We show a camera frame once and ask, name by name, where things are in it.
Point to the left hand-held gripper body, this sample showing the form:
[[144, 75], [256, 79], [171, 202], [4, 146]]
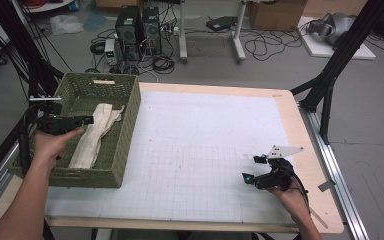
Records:
[[56, 123]]

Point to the grey rounded device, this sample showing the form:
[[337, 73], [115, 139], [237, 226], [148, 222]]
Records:
[[336, 26]]

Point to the white floor board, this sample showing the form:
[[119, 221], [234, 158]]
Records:
[[316, 48]]

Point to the black computer tower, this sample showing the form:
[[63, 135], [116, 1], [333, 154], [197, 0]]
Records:
[[128, 33], [151, 31]]

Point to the person's left hand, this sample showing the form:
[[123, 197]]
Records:
[[46, 146]]

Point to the person's dark clothing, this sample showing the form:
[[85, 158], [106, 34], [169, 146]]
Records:
[[180, 236]]

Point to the round white table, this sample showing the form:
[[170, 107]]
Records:
[[51, 6]]

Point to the beige tape strip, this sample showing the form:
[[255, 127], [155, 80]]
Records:
[[319, 219]]

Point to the cream printed cloth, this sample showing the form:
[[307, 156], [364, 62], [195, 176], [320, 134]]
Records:
[[95, 133]]

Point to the white power strip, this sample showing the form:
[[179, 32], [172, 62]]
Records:
[[170, 30]]

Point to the grey metal bracket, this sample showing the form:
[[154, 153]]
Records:
[[326, 185]]

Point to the black metal stand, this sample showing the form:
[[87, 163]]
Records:
[[340, 56], [23, 43]]

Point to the small white power supply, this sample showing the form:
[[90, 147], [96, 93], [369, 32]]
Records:
[[110, 51]]

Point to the clear plastic bag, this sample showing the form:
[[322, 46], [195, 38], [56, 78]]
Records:
[[66, 24]]

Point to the green woven basket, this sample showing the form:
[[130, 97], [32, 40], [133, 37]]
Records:
[[123, 133]]

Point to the large cardboard box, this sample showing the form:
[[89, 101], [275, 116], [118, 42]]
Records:
[[276, 15]]

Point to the flat black device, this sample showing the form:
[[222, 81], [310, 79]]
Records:
[[220, 23]]

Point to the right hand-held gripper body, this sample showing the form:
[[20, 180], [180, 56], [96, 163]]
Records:
[[278, 178]]

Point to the white desk frame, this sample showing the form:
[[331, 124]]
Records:
[[238, 36]]

